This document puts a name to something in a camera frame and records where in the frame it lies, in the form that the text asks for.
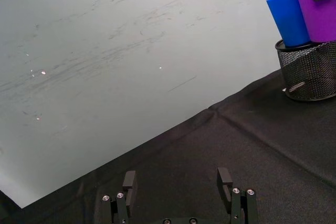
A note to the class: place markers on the blue foam roll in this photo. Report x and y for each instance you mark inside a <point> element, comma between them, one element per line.
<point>287,18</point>

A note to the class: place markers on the black table cloth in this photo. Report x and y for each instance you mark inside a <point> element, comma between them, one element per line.
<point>236,155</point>

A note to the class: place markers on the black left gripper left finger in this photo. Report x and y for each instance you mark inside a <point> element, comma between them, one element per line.
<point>129,192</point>

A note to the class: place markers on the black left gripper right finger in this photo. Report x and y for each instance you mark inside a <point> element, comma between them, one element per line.
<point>228,192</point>

